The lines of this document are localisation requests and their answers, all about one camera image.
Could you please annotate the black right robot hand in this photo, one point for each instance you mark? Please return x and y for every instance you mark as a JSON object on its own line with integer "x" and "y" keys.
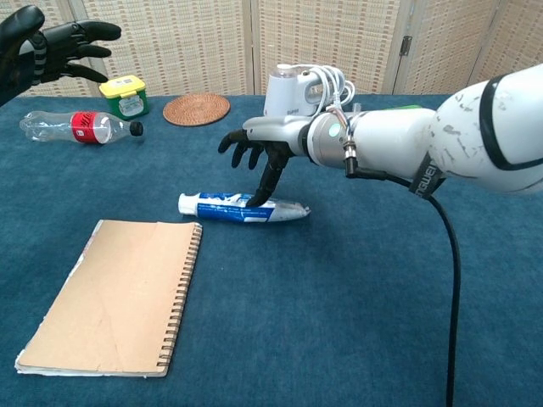
{"x": 275, "y": 131}

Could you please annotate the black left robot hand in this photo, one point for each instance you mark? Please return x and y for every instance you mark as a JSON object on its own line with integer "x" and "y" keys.
{"x": 55, "y": 46}

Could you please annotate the white blue toothpaste tube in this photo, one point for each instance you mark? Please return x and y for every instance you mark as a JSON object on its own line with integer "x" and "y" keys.
{"x": 220, "y": 207}

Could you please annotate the white steam iron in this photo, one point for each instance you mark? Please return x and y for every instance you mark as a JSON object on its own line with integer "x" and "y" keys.
{"x": 288, "y": 95}

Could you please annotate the round woven rattan coaster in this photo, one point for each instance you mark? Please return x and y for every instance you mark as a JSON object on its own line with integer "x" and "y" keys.
{"x": 196, "y": 109}

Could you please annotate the clear plastic bottle red label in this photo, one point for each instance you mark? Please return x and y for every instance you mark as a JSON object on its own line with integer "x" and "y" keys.
{"x": 85, "y": 127}

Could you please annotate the green box yellow lid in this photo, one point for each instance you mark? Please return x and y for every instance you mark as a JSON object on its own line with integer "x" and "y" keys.
{"x": 125, "y": 97}

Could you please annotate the woven folding screen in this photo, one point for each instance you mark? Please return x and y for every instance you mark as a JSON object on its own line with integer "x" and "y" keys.
{"x": 191, "y": 42}

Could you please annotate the green cylindrical chips can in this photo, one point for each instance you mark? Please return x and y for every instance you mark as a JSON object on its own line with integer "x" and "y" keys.
{"x": 409, "y": 106}

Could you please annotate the blue tablecloth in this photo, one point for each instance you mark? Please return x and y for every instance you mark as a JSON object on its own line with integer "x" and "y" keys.
{"x": 297, "y": 297}

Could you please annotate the brown spiral notebook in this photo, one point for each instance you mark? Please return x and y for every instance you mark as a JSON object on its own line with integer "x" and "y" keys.
{"x": 114, "y": 297}

